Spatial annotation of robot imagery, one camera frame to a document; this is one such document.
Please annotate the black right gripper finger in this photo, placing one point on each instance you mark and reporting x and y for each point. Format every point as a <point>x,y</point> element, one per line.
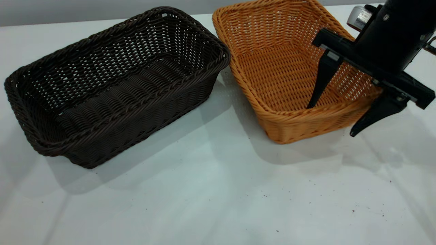
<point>381,110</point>
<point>325,73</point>

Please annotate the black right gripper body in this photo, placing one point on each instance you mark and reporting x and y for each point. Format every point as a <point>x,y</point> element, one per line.
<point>391,37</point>

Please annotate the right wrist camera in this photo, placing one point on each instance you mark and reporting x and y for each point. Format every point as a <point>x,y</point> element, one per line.
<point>359,17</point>

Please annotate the orange wicker basket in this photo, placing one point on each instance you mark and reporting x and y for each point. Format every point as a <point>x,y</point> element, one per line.
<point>272,78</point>

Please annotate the black wicker basket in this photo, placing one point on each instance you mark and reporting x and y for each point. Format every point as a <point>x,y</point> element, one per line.
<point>136,129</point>

